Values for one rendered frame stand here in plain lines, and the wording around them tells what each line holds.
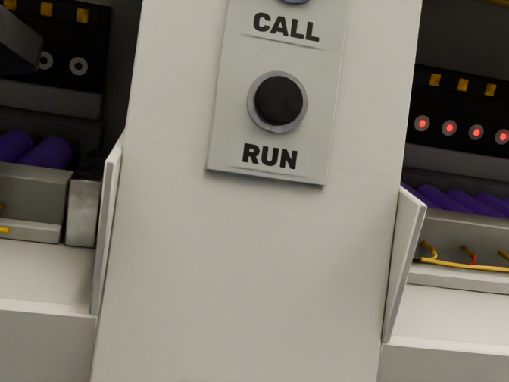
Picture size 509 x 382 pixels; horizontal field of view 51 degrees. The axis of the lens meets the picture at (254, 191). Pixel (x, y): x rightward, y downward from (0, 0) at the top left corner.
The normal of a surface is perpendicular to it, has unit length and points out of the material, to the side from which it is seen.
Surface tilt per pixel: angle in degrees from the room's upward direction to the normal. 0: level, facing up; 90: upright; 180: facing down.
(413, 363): 108
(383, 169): 90
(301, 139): 90
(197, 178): 90
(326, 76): 90
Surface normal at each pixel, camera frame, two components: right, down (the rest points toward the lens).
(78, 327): 0.12, 0.29
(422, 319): 0.18, -0.95
